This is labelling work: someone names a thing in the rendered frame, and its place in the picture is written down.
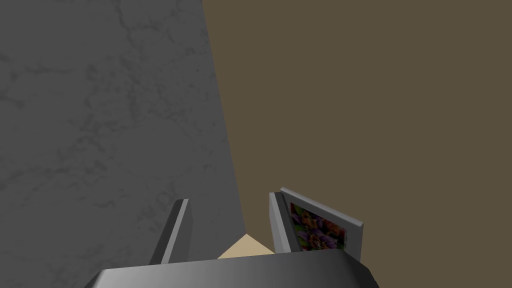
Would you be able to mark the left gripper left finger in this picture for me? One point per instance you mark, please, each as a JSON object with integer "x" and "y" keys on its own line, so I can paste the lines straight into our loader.
{"x": 172, "y": 236}

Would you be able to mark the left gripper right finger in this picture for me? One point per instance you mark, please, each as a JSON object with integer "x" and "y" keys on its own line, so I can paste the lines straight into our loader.
{"x": 282, "y": 228}

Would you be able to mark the grey framed flower picture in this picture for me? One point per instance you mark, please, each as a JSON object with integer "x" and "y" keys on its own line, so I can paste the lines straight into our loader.
{"x": 320, "y": 230}

